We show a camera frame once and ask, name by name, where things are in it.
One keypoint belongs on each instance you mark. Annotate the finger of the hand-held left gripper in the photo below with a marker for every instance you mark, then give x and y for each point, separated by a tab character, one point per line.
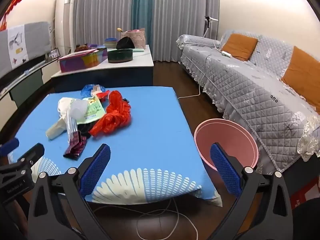
10	146
35	151

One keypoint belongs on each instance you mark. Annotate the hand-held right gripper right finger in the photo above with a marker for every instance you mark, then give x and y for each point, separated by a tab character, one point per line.
225	172

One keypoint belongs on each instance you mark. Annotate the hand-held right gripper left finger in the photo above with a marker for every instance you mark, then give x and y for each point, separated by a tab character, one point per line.
96	170

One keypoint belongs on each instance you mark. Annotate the beige wrapper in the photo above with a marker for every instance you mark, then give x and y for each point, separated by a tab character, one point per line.
53	130

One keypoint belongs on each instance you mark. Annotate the black red-patterned wrapper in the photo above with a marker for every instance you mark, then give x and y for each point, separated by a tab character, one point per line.
75	147

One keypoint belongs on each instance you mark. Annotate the pink plastic basin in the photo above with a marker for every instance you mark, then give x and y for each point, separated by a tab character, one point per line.
225	135

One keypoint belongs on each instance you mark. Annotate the clear plastic tubes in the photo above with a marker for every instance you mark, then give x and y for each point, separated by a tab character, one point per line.
71	130

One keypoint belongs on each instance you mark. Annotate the black plastic bag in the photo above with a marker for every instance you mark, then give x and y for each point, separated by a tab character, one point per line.
85	129

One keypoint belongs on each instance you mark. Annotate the red mesh bag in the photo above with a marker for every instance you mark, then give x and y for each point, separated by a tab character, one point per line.
115	120

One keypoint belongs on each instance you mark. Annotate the white plastic bag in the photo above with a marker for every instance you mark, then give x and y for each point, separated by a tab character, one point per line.
63	103

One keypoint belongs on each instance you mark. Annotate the green label packet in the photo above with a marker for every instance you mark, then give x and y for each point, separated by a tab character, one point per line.
94	111

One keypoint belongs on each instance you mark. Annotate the white foam sheet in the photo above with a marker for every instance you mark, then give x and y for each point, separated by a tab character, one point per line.
78	110

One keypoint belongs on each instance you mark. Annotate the small red packet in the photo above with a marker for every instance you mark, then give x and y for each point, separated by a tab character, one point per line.
102	95

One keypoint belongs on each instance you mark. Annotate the blue plastic bag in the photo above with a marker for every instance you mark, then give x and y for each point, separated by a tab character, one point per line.
87	90

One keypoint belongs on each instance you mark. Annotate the television cabinet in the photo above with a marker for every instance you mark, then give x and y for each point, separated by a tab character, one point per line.
25	85

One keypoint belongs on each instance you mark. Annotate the red cardboard box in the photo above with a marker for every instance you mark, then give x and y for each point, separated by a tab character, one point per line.
305	192

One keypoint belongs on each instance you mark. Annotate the grey quilted sofa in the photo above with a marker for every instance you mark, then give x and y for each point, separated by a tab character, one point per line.
250	92

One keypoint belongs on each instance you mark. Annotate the person's dark trousers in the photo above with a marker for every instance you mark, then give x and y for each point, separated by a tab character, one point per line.
307	220

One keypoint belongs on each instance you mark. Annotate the colourful box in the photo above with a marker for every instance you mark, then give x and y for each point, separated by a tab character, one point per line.
82	60

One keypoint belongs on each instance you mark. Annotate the white coffee table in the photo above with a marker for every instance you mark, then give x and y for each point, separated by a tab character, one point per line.
130	65

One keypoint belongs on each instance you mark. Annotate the grey cloth television cover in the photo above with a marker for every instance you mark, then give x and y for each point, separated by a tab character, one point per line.
32	37

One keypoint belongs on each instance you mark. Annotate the brown figurine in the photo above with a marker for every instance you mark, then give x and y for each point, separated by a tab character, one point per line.
81	47

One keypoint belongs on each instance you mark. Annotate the dark green round tin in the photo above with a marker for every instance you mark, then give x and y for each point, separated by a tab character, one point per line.
120	55

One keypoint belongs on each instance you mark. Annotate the purple plastic cup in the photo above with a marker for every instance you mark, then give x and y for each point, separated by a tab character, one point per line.
96	46

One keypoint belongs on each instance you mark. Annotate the orange cushion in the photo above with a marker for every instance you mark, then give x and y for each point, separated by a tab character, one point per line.
240	46
302	72

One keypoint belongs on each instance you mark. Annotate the mint green board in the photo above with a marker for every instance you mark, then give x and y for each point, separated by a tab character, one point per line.
138	50

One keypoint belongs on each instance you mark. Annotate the stack of plastic bowls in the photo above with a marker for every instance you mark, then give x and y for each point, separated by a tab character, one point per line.
110	43

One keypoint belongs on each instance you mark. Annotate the black hat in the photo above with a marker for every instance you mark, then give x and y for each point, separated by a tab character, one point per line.
125	43

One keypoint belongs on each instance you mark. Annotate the white standing air conditioner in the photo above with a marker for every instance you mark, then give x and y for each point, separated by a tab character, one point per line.
64	17

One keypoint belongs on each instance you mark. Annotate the pink lace basket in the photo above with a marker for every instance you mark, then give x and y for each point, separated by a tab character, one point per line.
138	38

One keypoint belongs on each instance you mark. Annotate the small yellow ornament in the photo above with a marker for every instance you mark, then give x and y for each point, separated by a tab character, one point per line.
120	29

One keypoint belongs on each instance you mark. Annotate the white floor stand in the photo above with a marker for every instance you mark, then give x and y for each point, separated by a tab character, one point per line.
208	25

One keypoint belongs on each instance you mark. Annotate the grey curtain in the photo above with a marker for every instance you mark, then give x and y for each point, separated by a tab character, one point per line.
100	12
182	15

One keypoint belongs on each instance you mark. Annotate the teal curtain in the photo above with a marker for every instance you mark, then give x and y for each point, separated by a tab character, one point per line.
142	10

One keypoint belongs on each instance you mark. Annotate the photo frame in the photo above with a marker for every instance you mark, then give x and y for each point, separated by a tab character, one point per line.
54	53

